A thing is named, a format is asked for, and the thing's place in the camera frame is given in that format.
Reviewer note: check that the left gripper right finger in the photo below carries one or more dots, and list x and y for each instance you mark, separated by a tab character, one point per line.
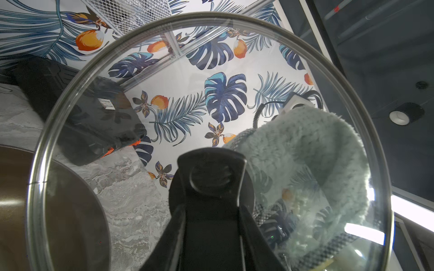
257	253

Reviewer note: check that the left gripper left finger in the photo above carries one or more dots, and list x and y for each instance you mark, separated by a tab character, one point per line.
167	253

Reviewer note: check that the green fluffy cloth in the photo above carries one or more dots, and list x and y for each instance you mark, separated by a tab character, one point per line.
310	176

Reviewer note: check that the black tool case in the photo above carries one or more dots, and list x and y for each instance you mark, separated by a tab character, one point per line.
101	122

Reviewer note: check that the ceiling spot lamp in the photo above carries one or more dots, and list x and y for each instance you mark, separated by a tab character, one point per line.
406	114

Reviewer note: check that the white mesh shelf basket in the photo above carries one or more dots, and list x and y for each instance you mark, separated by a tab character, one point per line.
124	16

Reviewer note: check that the frying pan with cream handle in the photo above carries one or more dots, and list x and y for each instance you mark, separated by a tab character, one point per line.
77	229

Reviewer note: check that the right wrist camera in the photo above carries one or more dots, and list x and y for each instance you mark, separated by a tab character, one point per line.
295	100

